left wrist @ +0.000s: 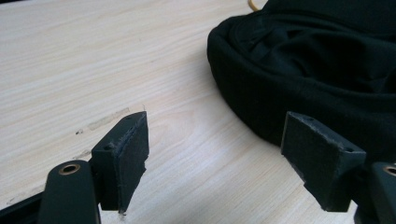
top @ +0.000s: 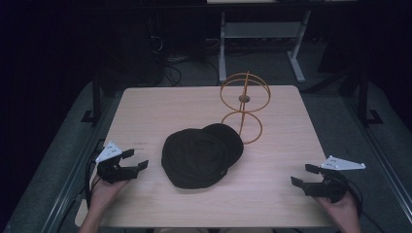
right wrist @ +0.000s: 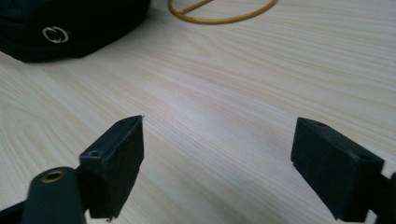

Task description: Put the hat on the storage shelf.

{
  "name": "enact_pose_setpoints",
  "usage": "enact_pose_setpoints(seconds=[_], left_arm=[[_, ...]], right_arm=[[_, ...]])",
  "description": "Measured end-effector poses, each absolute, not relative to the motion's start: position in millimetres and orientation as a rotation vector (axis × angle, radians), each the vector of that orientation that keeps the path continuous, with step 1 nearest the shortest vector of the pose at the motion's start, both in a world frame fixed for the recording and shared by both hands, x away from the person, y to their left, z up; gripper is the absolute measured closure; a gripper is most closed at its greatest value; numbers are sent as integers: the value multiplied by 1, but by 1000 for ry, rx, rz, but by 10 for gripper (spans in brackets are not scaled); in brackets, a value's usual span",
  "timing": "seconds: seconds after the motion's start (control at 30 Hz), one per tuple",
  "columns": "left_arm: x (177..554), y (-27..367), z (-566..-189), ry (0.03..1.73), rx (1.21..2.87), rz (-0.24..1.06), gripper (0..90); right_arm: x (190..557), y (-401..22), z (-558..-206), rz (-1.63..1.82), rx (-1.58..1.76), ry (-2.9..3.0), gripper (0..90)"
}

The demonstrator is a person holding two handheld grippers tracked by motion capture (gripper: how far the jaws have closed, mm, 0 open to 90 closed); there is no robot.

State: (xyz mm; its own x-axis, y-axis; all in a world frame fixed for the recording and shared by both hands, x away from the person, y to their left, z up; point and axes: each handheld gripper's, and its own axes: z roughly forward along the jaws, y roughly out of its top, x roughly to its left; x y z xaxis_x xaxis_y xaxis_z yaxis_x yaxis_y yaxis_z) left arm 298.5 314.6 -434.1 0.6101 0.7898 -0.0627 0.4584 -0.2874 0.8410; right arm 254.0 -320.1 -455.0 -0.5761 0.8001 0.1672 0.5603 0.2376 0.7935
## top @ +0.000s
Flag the person's left hand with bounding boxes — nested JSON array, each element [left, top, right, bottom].
[[88, 178, 129, 212]]

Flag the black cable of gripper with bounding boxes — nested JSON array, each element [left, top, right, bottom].
[[84, 149, 102, 210], [346, 179, 387, 233]]

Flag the orange wire hat stand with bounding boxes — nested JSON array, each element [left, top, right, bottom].
[[220, 71, 272, 146]]

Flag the white metal desk frame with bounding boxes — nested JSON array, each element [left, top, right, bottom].
[[218, 9, 313, 83]]

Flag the black cap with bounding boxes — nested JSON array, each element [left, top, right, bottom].
[[160, 122, 245, 190]]

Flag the black floor cables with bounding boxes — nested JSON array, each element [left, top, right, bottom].
[[161, 55, 222, 87]]

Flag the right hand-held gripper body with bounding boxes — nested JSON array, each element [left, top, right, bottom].
[[303, 155, 366, 204]]

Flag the black metal post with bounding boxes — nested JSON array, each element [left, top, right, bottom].
[[357, 62, 385, 126]]

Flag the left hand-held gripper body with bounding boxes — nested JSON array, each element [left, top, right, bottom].
[[94, 140, 140, 184]]

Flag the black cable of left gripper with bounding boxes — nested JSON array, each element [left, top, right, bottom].
[[84, 149, 102, 210]]

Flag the person's right hand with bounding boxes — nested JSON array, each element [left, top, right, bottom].
[[315, 193, 361, 225]]

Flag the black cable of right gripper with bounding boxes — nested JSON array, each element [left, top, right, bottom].
[[346, 179, 387, 233]]

